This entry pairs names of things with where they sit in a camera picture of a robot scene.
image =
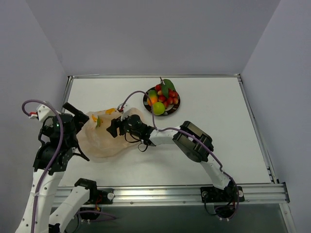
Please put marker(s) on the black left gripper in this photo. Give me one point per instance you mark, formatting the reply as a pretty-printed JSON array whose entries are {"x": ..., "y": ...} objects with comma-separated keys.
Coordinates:
[{"x": 79, "y": 116}]

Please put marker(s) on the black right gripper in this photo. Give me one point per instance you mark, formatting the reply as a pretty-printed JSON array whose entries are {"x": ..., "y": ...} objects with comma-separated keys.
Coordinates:
[{"x": 115, "y": 127}]

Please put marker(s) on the green fake apple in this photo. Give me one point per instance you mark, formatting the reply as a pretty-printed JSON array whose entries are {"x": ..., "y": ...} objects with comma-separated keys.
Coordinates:
[{"x": 98, "y": 122}]

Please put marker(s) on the translucent orange plastic bag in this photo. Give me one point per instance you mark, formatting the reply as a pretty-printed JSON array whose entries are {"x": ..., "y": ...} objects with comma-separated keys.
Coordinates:
[{"x": 97, "y": 143}]

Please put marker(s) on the green fake lime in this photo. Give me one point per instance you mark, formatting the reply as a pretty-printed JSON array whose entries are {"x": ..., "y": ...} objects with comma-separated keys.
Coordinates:
[{"x": 158, "y": 108}]

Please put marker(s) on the green orange fake mango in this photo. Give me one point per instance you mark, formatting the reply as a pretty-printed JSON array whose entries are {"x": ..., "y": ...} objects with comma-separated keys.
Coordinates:
[{"x": 152, "y": 97}]

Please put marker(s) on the red fake cherry bunch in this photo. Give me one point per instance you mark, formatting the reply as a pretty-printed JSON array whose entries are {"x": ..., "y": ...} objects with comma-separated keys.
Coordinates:
[{"x": 167, "y": 93}]

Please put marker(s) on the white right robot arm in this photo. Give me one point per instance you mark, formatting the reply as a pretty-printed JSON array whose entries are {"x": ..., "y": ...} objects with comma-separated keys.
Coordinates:
[{"x": 193, "y": 142}]

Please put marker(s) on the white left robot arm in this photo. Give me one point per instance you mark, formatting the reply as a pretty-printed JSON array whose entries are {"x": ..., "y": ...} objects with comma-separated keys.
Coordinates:
[{"x": 49, "y": 170}]

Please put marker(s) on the brown rimmed ceramic plate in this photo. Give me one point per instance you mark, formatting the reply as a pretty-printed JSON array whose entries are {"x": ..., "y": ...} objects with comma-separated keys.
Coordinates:
[{"x": 150, "y": 108}]

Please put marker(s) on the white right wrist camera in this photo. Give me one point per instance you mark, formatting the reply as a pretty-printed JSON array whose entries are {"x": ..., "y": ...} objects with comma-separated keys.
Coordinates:
[{"x": 124, "y": 109}]

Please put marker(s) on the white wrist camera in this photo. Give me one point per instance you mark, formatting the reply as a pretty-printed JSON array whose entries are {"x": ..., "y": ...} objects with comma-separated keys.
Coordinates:
[
  {"x": 42, "y": 113},
  {"x": 124, "y": 109}
]

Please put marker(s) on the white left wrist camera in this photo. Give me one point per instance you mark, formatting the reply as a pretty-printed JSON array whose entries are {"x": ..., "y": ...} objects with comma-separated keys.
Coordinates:
[{"x": 42, "y": 113}]

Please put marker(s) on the aluminium front frame rail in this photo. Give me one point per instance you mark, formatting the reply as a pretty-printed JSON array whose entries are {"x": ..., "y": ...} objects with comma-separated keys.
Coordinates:
[{"x": 190, "y": 195}]

